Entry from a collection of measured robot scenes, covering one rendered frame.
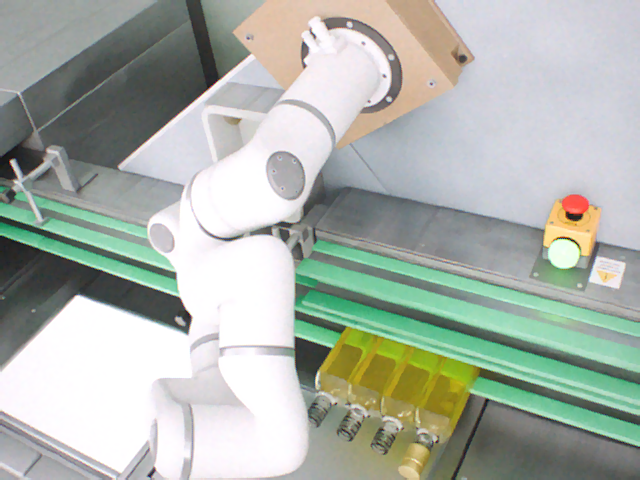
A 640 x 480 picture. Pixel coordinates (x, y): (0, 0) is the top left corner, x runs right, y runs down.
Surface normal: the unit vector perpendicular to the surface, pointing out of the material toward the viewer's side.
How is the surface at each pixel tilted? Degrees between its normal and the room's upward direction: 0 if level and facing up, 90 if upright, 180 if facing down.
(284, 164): 93
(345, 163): 0
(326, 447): 90
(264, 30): 5
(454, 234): 90
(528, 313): 90
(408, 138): 0
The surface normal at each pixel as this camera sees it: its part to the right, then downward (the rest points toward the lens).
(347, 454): -0.14, -0.75
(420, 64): -0.43, 0.69
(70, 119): 0.87, 0.23
